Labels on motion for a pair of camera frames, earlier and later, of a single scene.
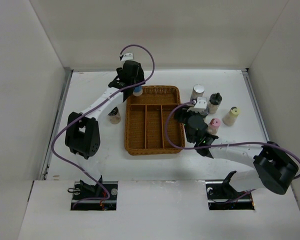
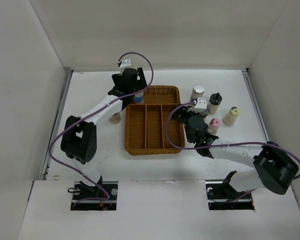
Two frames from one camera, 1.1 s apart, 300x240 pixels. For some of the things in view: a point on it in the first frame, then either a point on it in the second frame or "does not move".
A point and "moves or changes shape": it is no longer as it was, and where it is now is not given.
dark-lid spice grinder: [205, 112] does not move
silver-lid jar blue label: [198, 90] does not move
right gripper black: [178, 113] does not move
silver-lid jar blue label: [138, 91] moves or changes shape
